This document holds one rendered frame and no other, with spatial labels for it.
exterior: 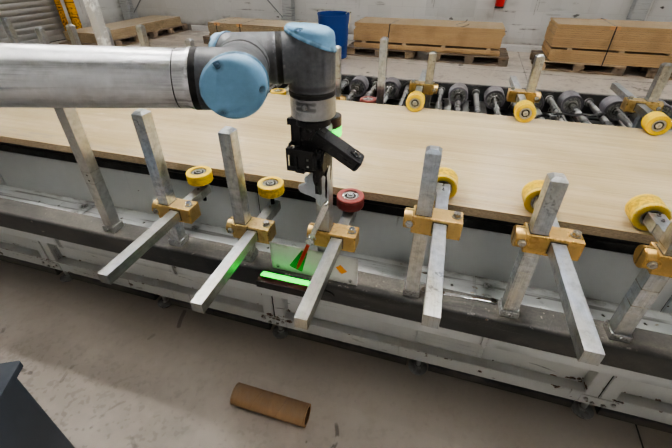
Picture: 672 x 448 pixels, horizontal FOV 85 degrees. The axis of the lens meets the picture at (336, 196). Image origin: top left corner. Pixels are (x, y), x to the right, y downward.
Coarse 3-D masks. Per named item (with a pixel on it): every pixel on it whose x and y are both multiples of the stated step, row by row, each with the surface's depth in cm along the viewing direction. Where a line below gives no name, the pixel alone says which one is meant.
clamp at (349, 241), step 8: (312, 224) 100; (336, 224) 100; (320, 232) 97; (328, 232) 97; (336, 232) 97; (344, 232) 97; (320, 240) 99; (328, 240) 98; (344, 240) 96; (352, 240) 96; (344, 248) 98; (352, 248) 97
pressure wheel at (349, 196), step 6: (342, 192) 107; (348, 192) 107; (354, 192) 107; (360, 192) 107; (342, 198) 104; (348, 198) 105; (354, 198) 105; (360, 198) 104; (342, 204) 104; (348, 204) 103; (354, 204) 103; (360, 204) 104; (342, 210) 105; (348, 210) 104; (354, 210) 104
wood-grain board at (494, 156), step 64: (0, 128) 148; (128, 128) 148; (192, 128) 148; (256, 128) 148; (384, 128) 148; (448, 128) 148; (512, 128) 148; (576, 128) 148; (384, 192) 108; (512, 192) 108; (576, 192) 108; (640, 192) 108
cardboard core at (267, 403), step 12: (240, 384) 144; (240, 396) 140; (252, 396) 140; (264, 396) 140; (276, 396) 140; (252, 408) 139; (264, 408) 138; (276, 408) 137; (288, 408) 136; (300, 408) 136; (288, 420) 136; (300, 420) 134
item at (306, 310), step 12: (348, 216) 105; (336, 240) 96; (324, 252) 92; (336, 252) 92; (324, 264) 88; (324, 276) 85; (312, 288) 82; (324, 288) 85; (312, 300) 79; (300, 312) 77; (312, 312) 78; (300, 324) 76
